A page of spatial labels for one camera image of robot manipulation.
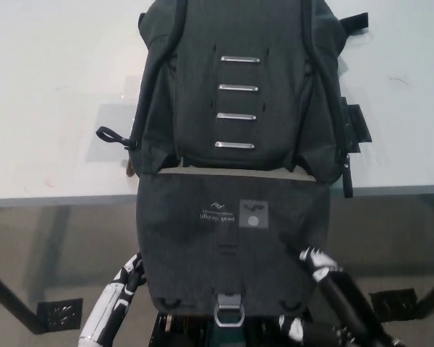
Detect white and black left hand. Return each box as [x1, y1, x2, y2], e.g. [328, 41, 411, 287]
[78, 252, 146, 347]

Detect white and black right hand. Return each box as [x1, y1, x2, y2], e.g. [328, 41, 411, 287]
[278, 247, 388, 347]

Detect dark grey backpack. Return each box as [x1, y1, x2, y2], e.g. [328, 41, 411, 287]
[95, 0, 370, 328]

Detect black tape patch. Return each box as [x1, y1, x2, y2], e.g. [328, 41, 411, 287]
[341, 96, 374, 153]

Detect large clear tape patch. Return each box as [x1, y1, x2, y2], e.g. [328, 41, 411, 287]
[88, 103, 141, 163]

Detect small clear tape patch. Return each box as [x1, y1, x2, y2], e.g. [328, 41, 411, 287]
[124, 73, 148, 99]

